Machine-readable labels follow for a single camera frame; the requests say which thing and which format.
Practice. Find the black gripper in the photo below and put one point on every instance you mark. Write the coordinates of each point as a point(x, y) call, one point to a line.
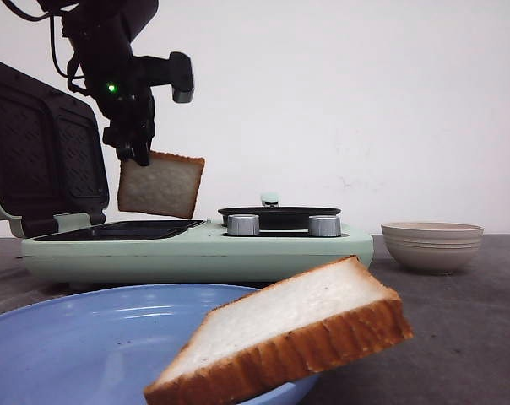
point(114, 78)

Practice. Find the white bread slice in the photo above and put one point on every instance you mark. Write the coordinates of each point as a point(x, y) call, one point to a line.
point(168, 186)
point(314, 321)

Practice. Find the mint green sandwich maker lid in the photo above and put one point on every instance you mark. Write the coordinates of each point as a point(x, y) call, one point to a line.
point(51, 162)

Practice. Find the beige ceramic bowl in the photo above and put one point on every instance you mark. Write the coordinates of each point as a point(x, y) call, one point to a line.
point(432, 247)

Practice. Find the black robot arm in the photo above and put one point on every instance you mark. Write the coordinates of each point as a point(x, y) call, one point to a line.
point(135, 14)

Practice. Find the mint green breakfast maker base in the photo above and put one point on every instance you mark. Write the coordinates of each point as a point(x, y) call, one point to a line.
point(180, 251)

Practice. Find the silver left control knob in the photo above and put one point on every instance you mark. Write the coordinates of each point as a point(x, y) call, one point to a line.
point(243, 224)

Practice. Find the silver control knob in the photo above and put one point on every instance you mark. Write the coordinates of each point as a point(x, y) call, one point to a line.
point(243, 224)
point(327, 226)

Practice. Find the blue plate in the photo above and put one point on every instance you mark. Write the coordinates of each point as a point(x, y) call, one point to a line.
point(101, 347)

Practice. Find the silver right control knob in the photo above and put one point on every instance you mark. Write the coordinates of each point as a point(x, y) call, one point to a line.
point(327, 226)

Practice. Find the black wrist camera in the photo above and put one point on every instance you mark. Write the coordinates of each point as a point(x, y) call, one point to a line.
point(175, 71)

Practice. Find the black frying pan green handle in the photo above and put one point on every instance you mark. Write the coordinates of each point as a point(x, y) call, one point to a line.
point(273, 216)

